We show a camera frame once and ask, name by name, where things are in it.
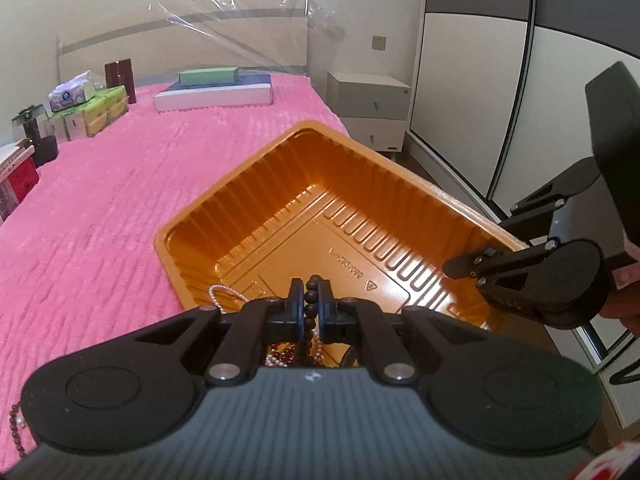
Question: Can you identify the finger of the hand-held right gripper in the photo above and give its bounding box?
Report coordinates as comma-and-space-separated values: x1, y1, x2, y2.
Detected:
500, 156, 603, 249
443, 239, 562, 287

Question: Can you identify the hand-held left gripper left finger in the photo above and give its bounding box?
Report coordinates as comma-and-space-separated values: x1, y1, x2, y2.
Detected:
132, 277, 307, 387

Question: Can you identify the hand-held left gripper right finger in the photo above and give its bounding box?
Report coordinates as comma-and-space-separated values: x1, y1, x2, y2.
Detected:
316, 279, 493, 386

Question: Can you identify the black bead necklace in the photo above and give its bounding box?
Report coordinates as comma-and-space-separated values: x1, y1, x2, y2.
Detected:
302, 274, 324, 367

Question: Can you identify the brown bead necklace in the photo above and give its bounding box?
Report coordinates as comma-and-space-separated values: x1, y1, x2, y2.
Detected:
264, 339, 327, 369

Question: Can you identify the silver pearl chain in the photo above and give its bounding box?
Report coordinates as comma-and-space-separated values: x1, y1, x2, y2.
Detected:
207, 284, 247, 311

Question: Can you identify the orange plastic tray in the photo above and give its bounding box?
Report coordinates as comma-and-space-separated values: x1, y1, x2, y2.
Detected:
153, 120, 531, 368

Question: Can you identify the brown bead bracelet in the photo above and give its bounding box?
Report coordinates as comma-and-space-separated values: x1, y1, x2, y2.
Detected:
7, 401, 27, 459

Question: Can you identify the person's right hand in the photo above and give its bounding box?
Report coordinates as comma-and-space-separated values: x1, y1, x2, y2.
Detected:
597, 282, 640, 337

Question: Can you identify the grey white wardrobe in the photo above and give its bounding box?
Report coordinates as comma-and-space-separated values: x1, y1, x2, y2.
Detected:
407, 0, 640, 223

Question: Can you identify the white grey nightstand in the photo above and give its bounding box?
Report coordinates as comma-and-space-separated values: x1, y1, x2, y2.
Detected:
326, 70, 412, 154

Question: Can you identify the pink ribbed blanket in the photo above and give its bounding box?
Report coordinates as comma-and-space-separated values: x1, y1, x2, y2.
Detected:
0, 72, 352, 463

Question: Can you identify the white long box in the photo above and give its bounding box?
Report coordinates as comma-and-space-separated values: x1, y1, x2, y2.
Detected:
153, 85, 275, 113

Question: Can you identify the blue flat box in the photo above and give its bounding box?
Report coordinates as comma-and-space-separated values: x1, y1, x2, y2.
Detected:
164, 73, 274, 94

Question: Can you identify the green long box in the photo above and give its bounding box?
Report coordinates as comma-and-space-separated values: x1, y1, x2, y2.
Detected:
178, 66, 240, 86

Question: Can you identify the red white patterned clothing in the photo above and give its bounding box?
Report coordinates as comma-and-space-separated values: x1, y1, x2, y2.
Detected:
569, 439, 640, 480

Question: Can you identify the white bed headboard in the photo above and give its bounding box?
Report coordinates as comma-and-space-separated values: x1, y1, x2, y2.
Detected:
55, 0, 322, 92

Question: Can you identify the dark red box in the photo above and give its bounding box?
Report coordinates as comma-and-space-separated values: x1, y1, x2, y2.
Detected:
104, 58, 137, 105

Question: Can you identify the white small box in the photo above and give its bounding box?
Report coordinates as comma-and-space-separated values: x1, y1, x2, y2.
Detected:
47, 110, 89, 144

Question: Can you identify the floral patterned box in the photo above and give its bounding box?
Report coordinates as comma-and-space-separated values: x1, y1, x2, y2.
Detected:
0, 180, 21, 222

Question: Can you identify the blue white tissue pack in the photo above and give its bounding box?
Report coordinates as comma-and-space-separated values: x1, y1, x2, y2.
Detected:
48, 71, 97, 113

